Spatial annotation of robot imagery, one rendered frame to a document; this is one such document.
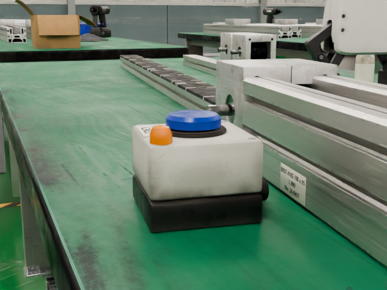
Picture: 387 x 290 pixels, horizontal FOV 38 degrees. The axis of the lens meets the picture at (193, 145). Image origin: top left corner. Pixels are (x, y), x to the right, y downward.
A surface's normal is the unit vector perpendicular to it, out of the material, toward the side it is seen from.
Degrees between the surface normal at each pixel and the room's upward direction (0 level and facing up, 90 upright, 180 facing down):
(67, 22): 63
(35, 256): 90
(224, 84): 90
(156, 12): 90
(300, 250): 0
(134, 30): 90
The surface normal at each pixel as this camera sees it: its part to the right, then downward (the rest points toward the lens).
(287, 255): 0.00, -0.97
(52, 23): 0.29, -0.25
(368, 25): 0.23, 0.28
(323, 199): -0.97, 0.06
